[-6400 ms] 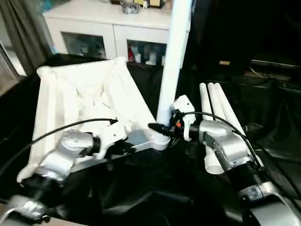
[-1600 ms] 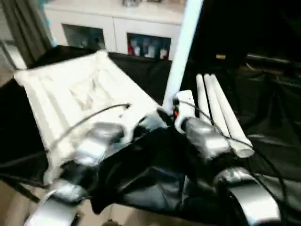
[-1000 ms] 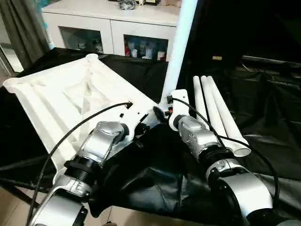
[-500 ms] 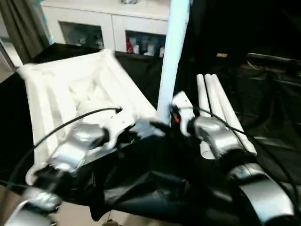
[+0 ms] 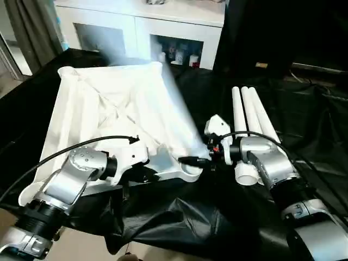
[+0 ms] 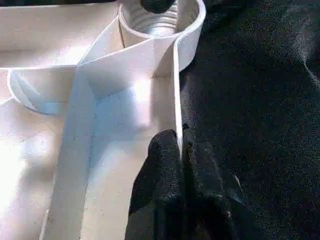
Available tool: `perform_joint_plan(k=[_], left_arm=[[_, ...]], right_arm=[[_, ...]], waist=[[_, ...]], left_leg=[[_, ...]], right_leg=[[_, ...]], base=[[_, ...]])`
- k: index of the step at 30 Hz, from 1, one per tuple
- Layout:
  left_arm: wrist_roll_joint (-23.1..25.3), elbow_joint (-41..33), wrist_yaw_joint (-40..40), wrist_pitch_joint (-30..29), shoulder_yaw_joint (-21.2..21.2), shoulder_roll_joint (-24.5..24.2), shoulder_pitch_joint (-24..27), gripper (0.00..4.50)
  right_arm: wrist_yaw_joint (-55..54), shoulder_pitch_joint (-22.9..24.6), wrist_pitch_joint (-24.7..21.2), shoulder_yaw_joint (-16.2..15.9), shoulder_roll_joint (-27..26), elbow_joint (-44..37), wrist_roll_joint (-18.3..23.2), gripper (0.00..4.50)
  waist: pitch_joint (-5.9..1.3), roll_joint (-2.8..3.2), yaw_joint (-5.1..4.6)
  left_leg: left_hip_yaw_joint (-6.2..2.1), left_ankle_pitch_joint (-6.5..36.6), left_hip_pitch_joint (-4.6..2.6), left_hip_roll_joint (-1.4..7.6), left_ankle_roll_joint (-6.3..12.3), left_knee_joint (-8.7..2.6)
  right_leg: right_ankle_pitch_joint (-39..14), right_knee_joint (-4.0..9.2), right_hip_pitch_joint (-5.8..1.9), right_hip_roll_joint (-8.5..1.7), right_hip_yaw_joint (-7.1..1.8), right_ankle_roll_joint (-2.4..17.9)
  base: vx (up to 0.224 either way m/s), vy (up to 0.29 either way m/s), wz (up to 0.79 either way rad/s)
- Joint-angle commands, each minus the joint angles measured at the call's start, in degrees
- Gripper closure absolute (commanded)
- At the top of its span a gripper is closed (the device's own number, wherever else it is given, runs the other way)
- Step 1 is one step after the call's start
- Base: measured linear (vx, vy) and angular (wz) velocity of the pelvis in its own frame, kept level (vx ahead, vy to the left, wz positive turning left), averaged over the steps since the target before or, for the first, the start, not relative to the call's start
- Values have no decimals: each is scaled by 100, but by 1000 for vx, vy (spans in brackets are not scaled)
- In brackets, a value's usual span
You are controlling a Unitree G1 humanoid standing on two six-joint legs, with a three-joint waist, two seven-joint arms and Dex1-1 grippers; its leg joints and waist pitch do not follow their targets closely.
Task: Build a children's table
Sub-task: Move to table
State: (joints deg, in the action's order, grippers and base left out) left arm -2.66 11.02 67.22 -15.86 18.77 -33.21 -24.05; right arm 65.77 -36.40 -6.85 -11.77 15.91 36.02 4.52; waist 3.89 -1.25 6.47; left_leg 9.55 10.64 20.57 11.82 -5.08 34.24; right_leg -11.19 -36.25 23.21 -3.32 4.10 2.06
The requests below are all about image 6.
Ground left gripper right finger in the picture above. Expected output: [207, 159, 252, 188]
[181, 124, 263, 240]

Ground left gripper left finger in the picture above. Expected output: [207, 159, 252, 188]
[125, 129, 186, 240]

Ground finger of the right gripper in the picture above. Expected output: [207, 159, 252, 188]
[140, 0, 178, 15]

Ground white plastic table top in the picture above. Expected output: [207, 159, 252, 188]
[0, 0, 207, 240]

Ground black mat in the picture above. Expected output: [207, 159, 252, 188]
[0, 0, 320, 240]

